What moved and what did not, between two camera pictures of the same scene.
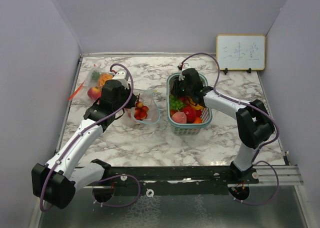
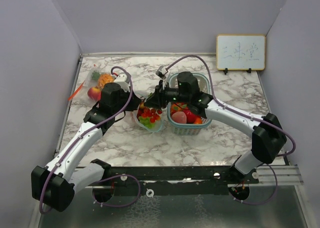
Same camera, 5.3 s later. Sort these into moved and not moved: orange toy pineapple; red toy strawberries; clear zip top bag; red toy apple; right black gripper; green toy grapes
Moved: right black gripper; green toy grapes
Not moved: clear zip top bag; red toy strawberries; red toy apple; orange toy pineapple
